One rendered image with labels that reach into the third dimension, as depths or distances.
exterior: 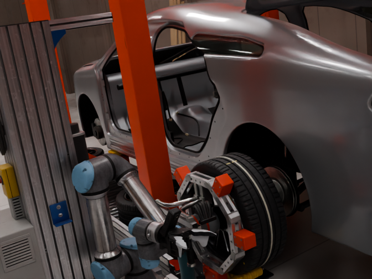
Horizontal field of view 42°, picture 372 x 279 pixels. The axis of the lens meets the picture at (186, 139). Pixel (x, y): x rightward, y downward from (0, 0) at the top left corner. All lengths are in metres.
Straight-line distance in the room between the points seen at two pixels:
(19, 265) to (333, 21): 5.96
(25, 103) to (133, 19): 1.08
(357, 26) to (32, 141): 5.33
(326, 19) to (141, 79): 4.78
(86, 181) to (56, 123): 0.31
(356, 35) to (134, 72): 4.37
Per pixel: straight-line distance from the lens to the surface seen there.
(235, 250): 2.55
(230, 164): 2.63
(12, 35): 2.04
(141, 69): 2.93
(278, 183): 3.00
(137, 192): 2.00
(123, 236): 4.08
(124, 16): 2.89
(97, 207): 2.01
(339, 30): 7.25
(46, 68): 2.07
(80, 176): 1.96
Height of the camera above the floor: 1.96
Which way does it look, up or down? 14 degrees down
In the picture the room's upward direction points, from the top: 8 degrees counter-clockwise
